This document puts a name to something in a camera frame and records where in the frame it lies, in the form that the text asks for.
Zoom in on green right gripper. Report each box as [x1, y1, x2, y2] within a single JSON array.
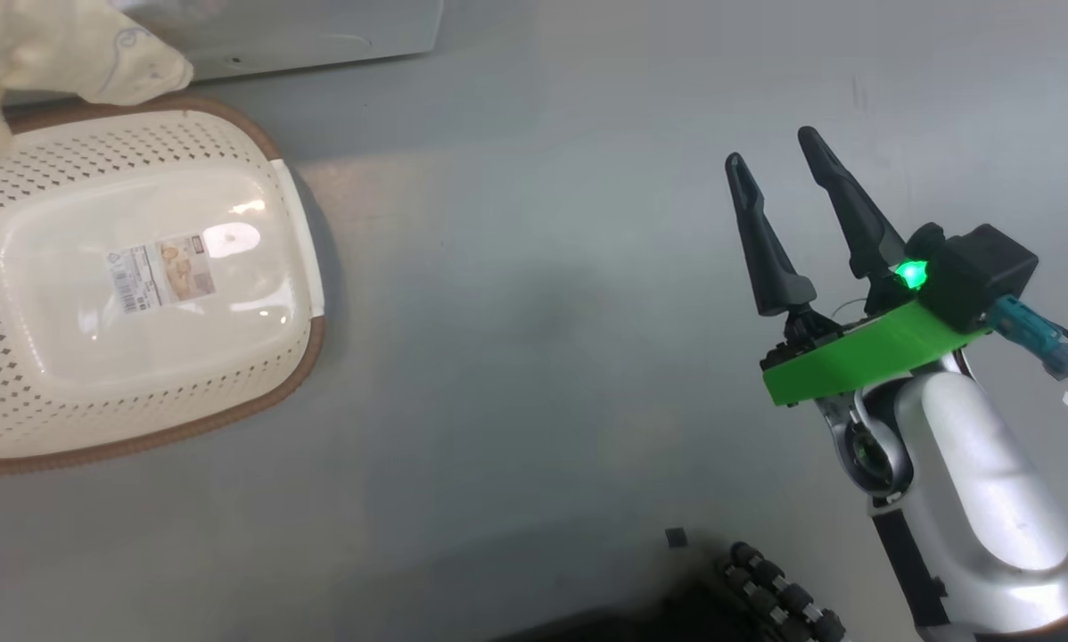
[[724, 126, 990, 409]]

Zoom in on cream baby garment blue cuffs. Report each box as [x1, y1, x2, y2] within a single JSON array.
[[0, 0, 194, 179]]

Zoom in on white front-load washing machine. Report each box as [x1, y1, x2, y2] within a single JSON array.
[[115, 0, 446, 86]]

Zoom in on basket product label sticker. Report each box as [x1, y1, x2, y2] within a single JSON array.
[[104, 234, 217, 315]]

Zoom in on cream perforated basket brown rim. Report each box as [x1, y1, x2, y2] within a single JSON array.
[[0, 96, 328, 475]]

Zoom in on teal right camera cable connector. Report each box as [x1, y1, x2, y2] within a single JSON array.
[[987, 297, 1068, 380]]

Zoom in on black corrugated cable conduit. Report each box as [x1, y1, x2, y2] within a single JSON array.
[[714, 541, 847, 642]]

